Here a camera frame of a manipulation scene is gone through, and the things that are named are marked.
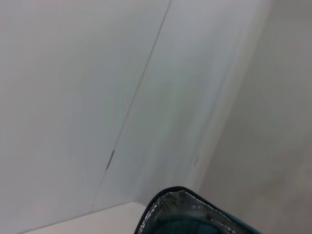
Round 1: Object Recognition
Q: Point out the dark teal fabric lunch bag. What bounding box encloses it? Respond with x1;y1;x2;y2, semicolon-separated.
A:
133;186;263;234

